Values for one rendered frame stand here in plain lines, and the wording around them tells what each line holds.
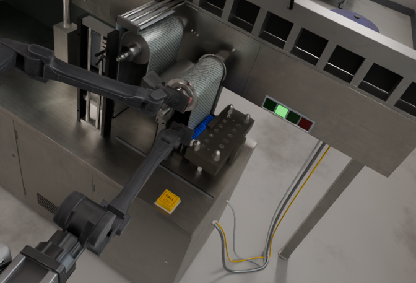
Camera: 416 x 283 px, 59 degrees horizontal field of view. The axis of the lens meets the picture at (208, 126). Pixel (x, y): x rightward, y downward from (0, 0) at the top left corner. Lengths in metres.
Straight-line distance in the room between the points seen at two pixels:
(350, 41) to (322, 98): 0.27
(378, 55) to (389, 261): 1.96
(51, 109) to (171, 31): 0.69
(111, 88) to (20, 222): 1.54
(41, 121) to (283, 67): 1.11
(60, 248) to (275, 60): 1.17
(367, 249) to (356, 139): 1.53
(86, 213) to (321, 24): 1.11
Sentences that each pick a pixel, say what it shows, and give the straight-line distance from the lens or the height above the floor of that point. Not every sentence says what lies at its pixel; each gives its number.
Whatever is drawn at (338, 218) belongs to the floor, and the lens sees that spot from 3.15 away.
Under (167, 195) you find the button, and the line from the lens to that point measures 1.57.
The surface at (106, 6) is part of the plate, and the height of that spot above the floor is 1.23.
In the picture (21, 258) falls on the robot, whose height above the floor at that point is 1.51.
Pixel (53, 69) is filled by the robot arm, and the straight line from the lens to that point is 1.23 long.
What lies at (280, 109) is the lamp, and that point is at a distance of 1.73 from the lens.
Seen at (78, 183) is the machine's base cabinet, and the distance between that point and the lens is 1.90.
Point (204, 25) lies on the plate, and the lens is 1.73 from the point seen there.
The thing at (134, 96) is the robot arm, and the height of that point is 1.41.
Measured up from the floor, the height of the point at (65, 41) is 1.12.
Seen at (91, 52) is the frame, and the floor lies 1.30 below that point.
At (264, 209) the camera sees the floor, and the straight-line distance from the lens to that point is 2.87.
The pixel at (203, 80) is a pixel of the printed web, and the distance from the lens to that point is 1.54.
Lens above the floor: 2.19
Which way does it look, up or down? 42 degrees down
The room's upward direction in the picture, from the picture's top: 19 degrees clockwise
